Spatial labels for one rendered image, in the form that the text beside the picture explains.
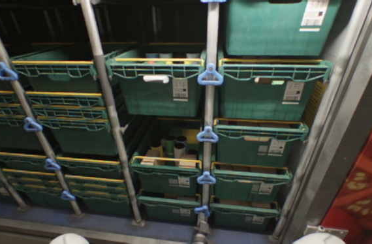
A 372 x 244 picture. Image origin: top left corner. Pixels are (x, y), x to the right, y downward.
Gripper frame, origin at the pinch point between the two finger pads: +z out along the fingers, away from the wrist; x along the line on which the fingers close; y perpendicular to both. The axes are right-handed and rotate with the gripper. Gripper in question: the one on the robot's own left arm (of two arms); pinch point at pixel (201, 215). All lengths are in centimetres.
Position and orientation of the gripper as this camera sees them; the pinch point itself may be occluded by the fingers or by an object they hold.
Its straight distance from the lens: 127.1
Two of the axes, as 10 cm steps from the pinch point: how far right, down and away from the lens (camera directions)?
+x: -3.3, 7.9, 5.1
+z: 1.4, -5.0, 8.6
